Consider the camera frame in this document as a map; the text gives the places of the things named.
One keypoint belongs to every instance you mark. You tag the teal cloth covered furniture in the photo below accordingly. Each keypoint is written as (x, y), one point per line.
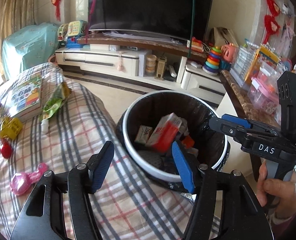
(28, 47)

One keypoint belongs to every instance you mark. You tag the red toy cash register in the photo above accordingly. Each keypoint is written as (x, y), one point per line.
(196, 45)

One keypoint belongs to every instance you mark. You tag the beige window curtain right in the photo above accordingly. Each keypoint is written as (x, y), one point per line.
(14, 15)

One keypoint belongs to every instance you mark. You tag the pink kettlebell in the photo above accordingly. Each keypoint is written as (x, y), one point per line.
(52, 59)

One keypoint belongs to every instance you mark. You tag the colourful stacking ring toy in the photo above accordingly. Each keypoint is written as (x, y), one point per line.
(211, 65)

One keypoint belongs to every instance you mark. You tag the children's book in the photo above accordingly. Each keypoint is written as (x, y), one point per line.
(24, 101)

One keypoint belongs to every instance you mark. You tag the toy telephone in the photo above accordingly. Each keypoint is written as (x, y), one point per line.
(72, 29)

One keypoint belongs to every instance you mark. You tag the clear plastic storage boxes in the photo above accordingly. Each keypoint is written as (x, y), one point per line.
(255, 71)

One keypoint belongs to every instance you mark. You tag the pink plastic toy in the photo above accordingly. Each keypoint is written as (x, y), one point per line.
(22, 181)

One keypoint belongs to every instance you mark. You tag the green snack package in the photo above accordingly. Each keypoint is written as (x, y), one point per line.
(57, 99)

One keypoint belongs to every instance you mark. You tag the white round trash bin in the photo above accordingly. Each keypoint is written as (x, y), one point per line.
(172, 134)

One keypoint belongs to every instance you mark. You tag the black flat screen television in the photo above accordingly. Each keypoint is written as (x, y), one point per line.
(176, 18)

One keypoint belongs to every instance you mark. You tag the stacked round containers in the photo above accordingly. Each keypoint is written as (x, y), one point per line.
(150, 64)

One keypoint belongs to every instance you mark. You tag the person's right hand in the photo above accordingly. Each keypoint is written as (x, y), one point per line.
(284, 190)

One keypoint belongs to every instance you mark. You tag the plaid table cloth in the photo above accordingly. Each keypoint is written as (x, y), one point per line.
(127, 206)

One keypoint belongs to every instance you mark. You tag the small red toy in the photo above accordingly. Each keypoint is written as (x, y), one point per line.
(5, 148)

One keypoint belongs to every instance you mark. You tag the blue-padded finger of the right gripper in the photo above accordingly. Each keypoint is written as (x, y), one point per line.
(232, 126)

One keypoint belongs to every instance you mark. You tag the white tv cabinet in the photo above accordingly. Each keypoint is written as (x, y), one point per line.
(130, 65)

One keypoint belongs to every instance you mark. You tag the wooden grater box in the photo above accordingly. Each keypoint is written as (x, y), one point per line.
(160, 68)

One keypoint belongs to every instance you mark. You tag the yellow small packet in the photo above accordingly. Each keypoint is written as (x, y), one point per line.
(10, 128)

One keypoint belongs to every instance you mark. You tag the red white 1928 box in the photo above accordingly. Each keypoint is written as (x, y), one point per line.
(164, 134)

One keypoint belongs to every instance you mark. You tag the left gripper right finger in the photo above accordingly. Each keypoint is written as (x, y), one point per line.
(242, 216)

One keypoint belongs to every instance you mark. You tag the black trash bag liner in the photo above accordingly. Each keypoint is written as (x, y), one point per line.
(177, 129)

